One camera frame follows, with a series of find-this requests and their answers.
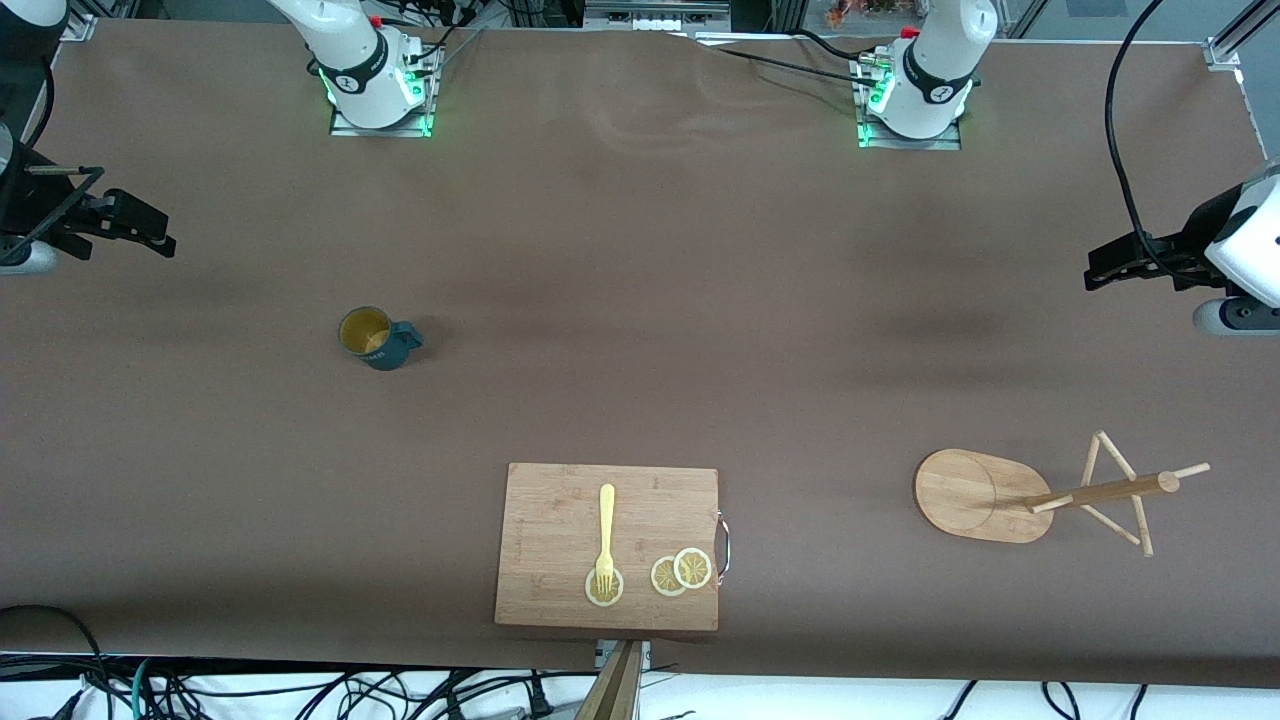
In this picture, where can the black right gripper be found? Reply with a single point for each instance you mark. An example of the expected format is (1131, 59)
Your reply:
(22, 203)

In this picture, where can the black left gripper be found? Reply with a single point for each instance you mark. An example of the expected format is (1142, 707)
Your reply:
(1186, 243)

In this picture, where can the teal mug with yellow inside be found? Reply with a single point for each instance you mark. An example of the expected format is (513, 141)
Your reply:
(395, 350)

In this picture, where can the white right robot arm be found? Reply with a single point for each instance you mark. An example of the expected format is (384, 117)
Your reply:
(360, 70)

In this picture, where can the wooden cup rack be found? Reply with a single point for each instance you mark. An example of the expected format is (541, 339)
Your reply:
(965, 495)

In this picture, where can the brown table cover sheet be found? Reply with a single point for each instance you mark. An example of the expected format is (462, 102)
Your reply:
(640, 250)

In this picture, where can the bamboo cutting board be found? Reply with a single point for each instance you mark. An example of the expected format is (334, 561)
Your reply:
(560, 530)

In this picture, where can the lemon slice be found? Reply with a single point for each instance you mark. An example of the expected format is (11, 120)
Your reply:
(693, 568)
(662, 578)
(592, 595)

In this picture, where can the white power strip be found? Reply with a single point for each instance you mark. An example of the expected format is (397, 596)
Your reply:
(655, 18)

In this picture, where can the yellow plastic fork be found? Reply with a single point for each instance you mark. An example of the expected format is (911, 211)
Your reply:
(606, 520)

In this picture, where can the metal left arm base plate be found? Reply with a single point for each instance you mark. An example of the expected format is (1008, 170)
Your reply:
(945, 142)

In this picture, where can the aluminium corner bracket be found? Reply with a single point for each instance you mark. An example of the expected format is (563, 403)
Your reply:
(1222, 55)
(78, 28)

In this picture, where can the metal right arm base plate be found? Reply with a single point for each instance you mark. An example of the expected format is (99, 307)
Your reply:
(345, 125)

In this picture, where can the wooden post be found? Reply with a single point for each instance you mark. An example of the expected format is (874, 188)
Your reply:
(612, 690)

